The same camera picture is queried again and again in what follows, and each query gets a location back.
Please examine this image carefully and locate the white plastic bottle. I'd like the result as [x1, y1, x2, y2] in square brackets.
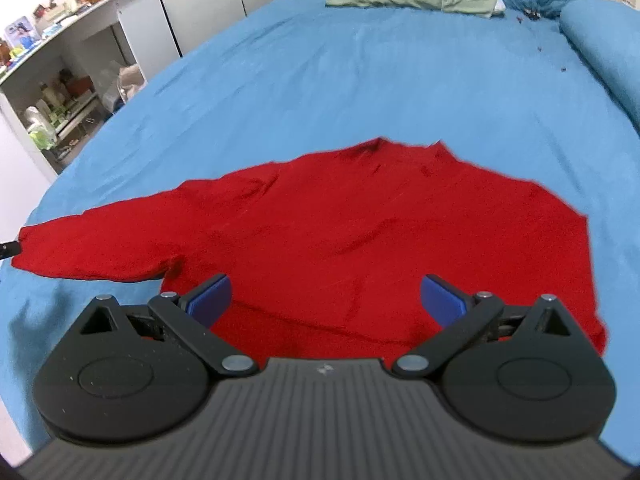
[24, 106, 51, 133]

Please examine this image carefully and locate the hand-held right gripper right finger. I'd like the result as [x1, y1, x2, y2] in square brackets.
[391, 274, 576, 378]

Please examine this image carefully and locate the printed picture card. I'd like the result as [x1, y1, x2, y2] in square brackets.
[4, 16, 40, 55]

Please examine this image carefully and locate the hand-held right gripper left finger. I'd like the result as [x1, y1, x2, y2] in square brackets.
[75, 272, 259, 377]

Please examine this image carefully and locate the red sweater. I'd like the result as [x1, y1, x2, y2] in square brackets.
[11, 136, 609, 362]

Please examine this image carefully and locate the grey curved shelf unit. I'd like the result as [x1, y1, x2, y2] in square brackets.
[0, 0, 184, 185]

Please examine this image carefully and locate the clear plastic bag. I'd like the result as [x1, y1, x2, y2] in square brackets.
[116, 61, 148, 103]

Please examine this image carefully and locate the blue bed sheet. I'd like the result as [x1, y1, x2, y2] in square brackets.
[0, 0, 640, 466]

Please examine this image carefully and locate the blue rolled quilt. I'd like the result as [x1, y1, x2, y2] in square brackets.
[559, 0, 640, 137]

